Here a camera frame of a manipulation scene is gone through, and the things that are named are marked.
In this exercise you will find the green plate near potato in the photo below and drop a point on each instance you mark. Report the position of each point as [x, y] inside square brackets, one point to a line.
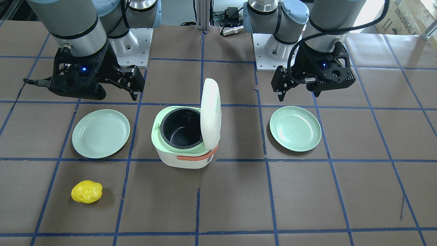
[101, 133]

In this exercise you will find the white rice cooker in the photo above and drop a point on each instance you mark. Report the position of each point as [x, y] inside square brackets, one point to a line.
[188, 137]

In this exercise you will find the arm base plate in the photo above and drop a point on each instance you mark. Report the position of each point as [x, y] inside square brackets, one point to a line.
[133, 48]
[269, 53]

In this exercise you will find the cardboard box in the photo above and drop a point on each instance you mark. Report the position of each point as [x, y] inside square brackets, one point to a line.
[407, 17]

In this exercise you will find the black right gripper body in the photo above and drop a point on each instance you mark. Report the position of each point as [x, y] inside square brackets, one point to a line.
[103, 66]

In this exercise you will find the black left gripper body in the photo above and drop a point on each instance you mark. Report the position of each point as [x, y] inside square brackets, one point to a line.
[305, 66]

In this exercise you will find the yellow toy potato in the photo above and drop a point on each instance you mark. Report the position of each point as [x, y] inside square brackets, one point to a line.
[87, 192]

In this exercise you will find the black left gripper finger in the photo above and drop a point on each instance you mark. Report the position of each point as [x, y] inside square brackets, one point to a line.
[281, 81]
[281, 95]

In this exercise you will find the aluminium frame post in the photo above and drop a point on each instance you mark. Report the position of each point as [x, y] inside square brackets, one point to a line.
[203, 14]

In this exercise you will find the green plate far side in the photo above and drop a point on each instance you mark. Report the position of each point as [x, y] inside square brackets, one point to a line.
[295, 128]

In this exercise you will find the black power supply back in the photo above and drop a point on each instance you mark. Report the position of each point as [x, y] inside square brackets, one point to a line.
[231, 14]

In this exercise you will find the silver metal connector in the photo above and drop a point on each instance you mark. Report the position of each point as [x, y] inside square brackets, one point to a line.
[232, 31]

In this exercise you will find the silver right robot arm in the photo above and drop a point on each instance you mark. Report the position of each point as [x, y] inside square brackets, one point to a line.
[92, 35]

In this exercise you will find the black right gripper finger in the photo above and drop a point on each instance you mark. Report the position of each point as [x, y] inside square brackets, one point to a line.
[133, 90]
[129, 79]

